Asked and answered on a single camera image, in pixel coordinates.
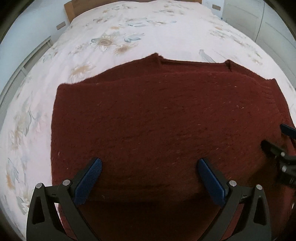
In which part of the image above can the white low window cabinet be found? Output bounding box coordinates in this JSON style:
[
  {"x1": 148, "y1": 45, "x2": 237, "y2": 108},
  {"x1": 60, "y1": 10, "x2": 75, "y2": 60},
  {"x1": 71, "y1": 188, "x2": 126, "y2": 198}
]
[{"x1": 0, "y1": 36, "x2": 52, "y2": 112}]

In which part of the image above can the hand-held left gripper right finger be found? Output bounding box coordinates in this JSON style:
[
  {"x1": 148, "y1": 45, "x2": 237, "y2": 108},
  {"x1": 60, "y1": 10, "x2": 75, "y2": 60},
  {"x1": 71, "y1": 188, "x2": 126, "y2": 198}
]
[{"x1": 196, "y1": 158, "x2": 272, "y2": 241}]

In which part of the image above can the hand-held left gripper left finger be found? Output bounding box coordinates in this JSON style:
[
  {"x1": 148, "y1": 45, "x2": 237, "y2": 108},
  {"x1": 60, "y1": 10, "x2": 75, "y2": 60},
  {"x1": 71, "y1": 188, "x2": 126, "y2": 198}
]
[{"x1": 26, "y1": 157, "x2": 103, "y2": 241}]

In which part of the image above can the white wardrobe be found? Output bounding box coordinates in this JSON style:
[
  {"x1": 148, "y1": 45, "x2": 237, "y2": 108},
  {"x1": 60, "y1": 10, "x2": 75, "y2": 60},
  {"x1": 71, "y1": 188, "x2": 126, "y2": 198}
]
[{"x1": 222, "y1": 0, "x2": 296, "y2": 88}]

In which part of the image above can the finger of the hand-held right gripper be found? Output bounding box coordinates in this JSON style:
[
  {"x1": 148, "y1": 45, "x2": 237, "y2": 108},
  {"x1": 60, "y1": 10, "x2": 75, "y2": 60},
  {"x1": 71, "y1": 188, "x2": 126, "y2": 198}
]
[
  {"x1": 280, "y1": 123, "x2": 296, "y2": 141},
  {"x1": 261, "y1": 140, "x2": 296, "y2": 186}
]

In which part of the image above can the dark red knitted sweater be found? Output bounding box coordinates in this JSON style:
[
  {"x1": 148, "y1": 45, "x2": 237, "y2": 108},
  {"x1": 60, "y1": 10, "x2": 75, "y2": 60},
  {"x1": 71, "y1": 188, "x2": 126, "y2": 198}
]
[{"x1": 50, "y1": 53, "x2": 296, "y2": 241}]

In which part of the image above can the wooden headboard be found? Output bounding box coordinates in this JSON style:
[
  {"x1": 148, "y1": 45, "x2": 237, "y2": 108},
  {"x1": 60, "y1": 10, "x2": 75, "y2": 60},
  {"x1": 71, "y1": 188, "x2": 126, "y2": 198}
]
[{"x1": 64, "y1": 0, "x2": 203, "y2": 22}]

